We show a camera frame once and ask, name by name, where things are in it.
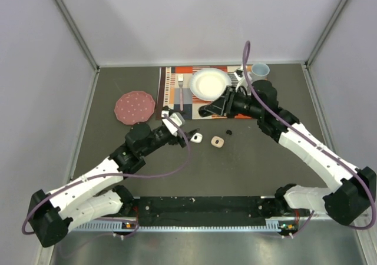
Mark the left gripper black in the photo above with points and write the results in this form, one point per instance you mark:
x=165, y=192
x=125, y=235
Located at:
x=177, y=139

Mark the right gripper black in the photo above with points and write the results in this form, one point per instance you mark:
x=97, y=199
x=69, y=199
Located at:
x=218, y=106

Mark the white earbud charging case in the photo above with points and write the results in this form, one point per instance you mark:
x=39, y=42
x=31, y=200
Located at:
x=197, y=138

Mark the pink beige earbud charging case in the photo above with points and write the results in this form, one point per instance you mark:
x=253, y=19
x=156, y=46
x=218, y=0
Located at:
x=217, y=142

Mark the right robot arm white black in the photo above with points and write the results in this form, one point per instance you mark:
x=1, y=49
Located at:
x=349, y=190

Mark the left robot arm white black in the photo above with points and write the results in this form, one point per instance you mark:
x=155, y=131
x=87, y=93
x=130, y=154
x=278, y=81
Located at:
x=97, y=193

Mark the white plate blue rim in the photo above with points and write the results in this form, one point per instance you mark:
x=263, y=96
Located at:
x=209, y=83

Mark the light blue mug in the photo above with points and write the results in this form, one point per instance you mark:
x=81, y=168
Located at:
x=260, y=71

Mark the pink dotted plate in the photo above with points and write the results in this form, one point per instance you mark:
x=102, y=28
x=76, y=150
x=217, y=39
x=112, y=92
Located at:
x=134, y=107

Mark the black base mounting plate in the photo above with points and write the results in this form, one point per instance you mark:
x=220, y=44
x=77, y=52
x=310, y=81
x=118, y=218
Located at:
x=205, y=211

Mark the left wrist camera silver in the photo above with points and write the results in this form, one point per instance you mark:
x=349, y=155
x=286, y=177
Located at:
x=172, y=120

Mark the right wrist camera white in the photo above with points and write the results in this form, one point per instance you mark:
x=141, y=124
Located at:
x=239, y=75

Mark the fork with pink handle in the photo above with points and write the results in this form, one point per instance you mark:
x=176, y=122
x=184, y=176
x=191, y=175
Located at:
x=180, y=85

